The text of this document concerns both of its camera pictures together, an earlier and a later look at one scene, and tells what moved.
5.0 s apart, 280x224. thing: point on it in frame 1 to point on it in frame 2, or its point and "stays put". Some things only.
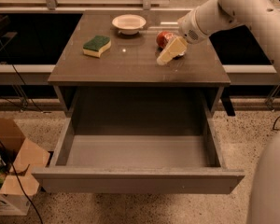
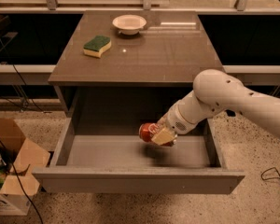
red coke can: [162, 41] to [148, 130]
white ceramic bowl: [129, 23] stays put
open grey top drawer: [136, 159] stays put
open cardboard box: [23, 157] stays put
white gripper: [189, 27] to [176, 120]
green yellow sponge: [95, 46] stays put
